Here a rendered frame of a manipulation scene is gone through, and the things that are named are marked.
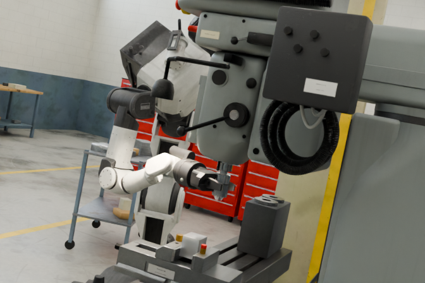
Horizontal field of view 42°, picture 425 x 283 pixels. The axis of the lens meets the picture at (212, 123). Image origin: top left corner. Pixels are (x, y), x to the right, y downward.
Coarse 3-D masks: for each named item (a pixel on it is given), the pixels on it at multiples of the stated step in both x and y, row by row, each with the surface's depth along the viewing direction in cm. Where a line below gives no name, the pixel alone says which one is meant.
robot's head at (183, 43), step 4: (180, 40) 198; (184, 40) 198; (172, 44) 198; (180, 44) 197; (184, 44) 198; (180, 48) 196; (184, 48) 198; (168, 52) 195; (172, 52) 194; (176, 52) 194; (180, 52) 195; (184, 52) 198; (168, 56) 194; (172, 56) 193; (184, 56) 196; (164, 60) 195; (172, 64) 196; (176, 64) 195; (180, 64) 195; (184, 64) 202; (172, 68) 198; (176, 68) 197; (180, 68) 197
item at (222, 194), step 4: (216, 176) 166; (216, 180) 166; (220, 180) 166; (224, 180) 165; (228, 180) 166; (224, 184) 166; (228, 184) 167; (224, 188) 166; (212, 192) 167; (216, 192) 166; (220, 192) 166; (224, 192) 166; (220, 196) 166; (224, 196) 166
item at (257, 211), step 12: (252, 204) 202; (264, 204) 202; (276, 204) 204; (288, 204) 216; (252, 216) 202; (264, 216) 201; (276, 216) 201; (252, 228) 202; (264, 228) 201; (276, 228) 205; (240, 240) 204; (252, 240) 202; (264, 240) 200; (276, 240) 209; (252, 252) 202; (264, 252) 200
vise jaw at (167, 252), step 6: (162, 246) 155; (168, 246) 155; (174, 246) 156; (180, 246) 157; (156, 252) 155; (162, 252) 155; (168, 252) 154; (174, 252) 153; (162, 258) 155; (168, 258) 154; (174, 258) 154
